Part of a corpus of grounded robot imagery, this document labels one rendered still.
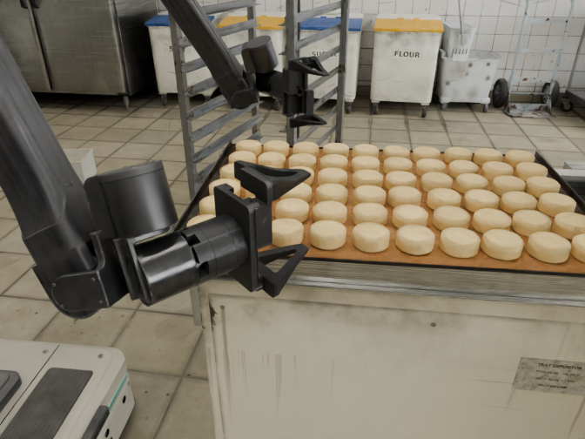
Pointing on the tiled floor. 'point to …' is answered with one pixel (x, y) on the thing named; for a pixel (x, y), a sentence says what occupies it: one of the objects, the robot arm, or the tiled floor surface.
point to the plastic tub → (82, 162)
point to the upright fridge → (81, 44)
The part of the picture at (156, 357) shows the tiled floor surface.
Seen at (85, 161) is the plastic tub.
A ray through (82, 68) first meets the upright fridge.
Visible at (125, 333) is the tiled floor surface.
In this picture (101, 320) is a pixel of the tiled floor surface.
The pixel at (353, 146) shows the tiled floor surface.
